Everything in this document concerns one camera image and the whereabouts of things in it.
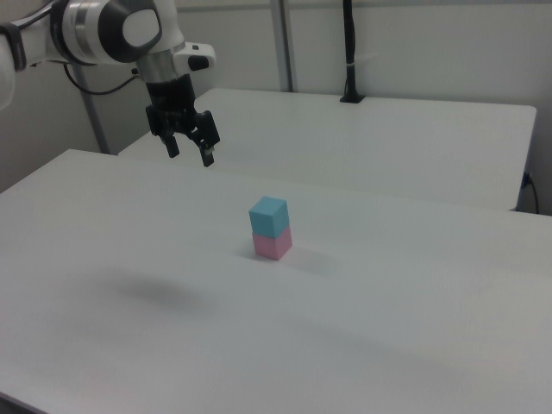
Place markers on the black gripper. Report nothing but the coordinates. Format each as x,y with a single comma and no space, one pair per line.
170,101

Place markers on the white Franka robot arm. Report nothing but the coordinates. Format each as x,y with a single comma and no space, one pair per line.
108,30

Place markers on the blue cube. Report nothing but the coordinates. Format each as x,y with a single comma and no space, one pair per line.
268,216

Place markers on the pink cube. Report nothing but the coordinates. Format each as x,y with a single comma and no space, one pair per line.
271,246

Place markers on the white table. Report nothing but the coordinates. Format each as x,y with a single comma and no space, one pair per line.
345,142

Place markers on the grey wall profile post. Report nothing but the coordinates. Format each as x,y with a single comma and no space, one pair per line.
285,43
92,112

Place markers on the black camera pole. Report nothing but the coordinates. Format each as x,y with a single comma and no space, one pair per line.
350,52

